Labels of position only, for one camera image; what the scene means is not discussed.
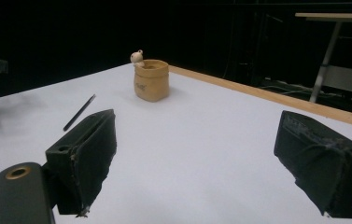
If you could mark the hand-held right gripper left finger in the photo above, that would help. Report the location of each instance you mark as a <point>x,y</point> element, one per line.
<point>83,161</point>

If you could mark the desk with white metal leg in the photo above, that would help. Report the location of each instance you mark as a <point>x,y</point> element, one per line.
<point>329,53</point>

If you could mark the black pen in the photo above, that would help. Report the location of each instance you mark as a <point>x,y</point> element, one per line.
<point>79,112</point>

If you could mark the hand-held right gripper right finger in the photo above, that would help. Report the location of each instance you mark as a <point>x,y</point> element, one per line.
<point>320,161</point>

